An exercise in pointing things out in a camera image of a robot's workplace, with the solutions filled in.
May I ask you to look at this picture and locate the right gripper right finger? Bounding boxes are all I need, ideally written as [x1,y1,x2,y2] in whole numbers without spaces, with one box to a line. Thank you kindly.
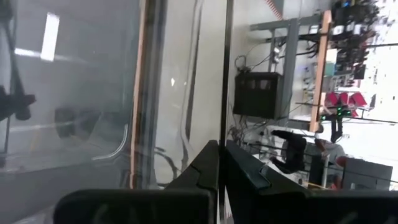
[225,139,398,224]

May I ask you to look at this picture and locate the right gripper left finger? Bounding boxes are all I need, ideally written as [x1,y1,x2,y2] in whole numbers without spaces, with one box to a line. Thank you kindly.
[52,139,220,224]

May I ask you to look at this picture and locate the person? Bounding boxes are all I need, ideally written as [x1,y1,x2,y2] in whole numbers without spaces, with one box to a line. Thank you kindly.
[313,138,349,189]

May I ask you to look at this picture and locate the dark grey box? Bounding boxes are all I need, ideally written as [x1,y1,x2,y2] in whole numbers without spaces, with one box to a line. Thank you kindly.
[341,157,394,191]

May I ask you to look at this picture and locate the black table mat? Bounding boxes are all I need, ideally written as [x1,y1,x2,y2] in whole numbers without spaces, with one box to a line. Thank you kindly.
[0,161,134,224]

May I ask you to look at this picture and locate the red storage bins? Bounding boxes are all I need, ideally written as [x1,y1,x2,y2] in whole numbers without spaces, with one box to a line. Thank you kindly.
[325,91,368,118]

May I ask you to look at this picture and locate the black perforated computer case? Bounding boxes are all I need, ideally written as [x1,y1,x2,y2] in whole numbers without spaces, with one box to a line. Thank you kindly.
[233,71,284,121]

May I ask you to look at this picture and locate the neighbouring wooden workstation table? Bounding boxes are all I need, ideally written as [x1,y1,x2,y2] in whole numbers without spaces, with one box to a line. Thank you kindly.
[248,9,333,133]

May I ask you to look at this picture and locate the black hazard-striped floor plate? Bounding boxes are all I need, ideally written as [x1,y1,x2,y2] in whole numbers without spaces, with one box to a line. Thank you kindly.
[264,0,285,21]

